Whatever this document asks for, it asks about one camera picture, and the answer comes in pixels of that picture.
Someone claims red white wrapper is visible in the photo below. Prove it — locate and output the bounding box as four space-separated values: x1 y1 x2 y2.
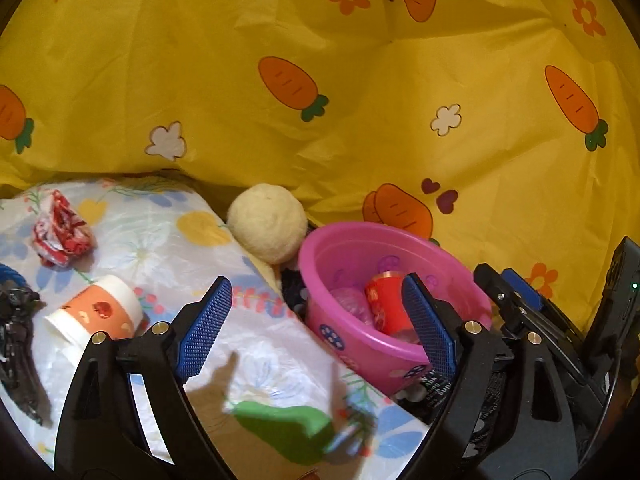
32 190 96 267

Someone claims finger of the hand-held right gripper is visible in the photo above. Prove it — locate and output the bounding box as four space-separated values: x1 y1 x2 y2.
501 268 588 346
473 262 608 406

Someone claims black plastic bag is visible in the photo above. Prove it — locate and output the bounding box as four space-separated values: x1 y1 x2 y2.
0 280 53 428

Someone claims floral plastic tablecloth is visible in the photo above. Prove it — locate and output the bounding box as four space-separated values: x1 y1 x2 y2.
0 177 431 480

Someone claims orange paper cup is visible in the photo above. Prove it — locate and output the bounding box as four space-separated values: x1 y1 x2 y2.
44 275 143 348

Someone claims red paper cup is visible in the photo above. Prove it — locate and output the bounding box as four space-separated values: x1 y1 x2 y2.
364 271 426 343

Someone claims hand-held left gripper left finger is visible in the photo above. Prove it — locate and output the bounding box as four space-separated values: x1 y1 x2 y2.
54 276 236 480

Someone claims cream fuzzy ball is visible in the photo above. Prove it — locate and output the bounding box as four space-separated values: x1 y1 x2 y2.
227 183 308 266

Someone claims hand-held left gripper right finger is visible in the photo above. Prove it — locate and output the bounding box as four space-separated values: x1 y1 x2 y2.
401 272 581 480

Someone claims yellow carrot print cloth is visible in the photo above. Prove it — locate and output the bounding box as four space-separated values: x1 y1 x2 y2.
0 0 640 331

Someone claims pink plastic bag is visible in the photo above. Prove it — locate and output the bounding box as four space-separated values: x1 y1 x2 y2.
332 285 376 331

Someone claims pink plastic basin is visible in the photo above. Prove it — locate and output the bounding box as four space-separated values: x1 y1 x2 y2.
298 221 493 396

